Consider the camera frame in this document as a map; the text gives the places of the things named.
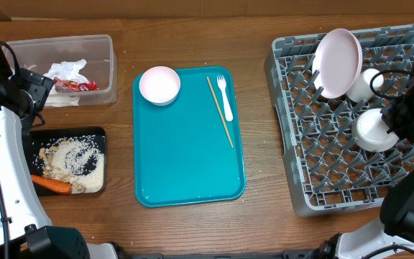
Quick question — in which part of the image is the red snack wrapper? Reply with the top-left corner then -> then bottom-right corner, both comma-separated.
53,77 -> 99,93

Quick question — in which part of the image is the white bowl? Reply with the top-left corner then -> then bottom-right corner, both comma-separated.
351,109 -> 399,152

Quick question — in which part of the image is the white napkin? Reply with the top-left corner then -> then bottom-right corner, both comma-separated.
44,59 -> 89,107

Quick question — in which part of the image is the white plastic cup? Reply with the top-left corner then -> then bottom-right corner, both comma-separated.
346,68 -> 379,103

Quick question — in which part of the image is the white round plate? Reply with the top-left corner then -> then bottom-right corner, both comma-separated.
311,28 -> 362,99

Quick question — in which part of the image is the orange carrot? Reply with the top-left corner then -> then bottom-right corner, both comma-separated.
31,175 -> 73,194

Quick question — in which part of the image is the pink bowl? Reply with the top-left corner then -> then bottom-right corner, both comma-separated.
139,66 -> 181,106

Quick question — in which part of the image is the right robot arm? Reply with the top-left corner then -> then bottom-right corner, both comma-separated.
306,171 -> 414,259

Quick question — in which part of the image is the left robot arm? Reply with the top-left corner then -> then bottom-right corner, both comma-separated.
0,41 -> 126,258

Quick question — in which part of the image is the grey dishwasher rack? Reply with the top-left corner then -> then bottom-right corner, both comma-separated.
264,24 -> 414,217

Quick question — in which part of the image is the clear plastic bin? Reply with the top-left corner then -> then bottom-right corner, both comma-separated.
8,35 -> 118,108

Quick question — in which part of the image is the black plastic tray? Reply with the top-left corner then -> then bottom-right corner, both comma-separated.
24,127 -> 106,196

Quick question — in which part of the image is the rice and peanuts pile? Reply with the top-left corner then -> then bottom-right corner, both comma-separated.
30,135 -> 106,194

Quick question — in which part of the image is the teal serving tray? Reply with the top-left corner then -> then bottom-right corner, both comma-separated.
132,66 -> 246,207

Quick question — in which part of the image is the wooden skewer stick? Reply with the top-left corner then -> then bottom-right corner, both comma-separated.
206,76 -> 234,149

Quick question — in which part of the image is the white plastic fork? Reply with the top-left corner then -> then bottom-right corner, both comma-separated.
217,74 -> 234,122

